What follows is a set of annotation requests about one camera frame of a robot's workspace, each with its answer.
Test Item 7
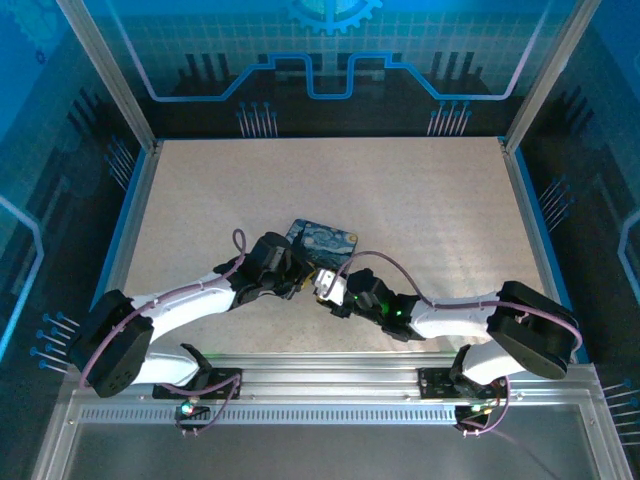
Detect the starry night print coaster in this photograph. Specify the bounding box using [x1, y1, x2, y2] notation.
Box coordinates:
[286, 218, 360, 272]

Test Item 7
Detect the slotted metal strip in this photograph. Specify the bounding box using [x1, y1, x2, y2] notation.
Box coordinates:
[74, 404, 464, 426]

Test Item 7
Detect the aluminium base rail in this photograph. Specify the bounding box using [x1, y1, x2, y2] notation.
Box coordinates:
[192, 352, 474, 402]

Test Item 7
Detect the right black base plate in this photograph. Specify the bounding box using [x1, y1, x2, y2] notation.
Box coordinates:
[416, 365, 464, 401]

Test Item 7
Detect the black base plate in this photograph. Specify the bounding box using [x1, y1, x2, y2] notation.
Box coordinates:
[152, 367, 244, 401]
[416, 365, 464, 401]

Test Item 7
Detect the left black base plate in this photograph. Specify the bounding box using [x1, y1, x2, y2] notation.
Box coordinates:
[152, 367, 244, 401]

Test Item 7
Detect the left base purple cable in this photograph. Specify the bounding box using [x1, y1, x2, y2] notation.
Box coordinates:
[159, 374, 242, 437]

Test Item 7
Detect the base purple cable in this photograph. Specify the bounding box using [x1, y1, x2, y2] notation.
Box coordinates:
[458, 374, 512, 439]
[159, 374, 242, 437]

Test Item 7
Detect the aluminium table side rail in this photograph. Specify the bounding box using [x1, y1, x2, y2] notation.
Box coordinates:
[499, 137, 576, 311]
[97, 139, 164, 311]

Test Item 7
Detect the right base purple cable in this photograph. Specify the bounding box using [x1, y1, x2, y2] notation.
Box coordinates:
[458, 374, 512, 439]

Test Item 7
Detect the aluminium frame post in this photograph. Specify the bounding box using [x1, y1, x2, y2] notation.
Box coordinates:
[54, 0, 162, 152]
[502, 0, 604, 151]

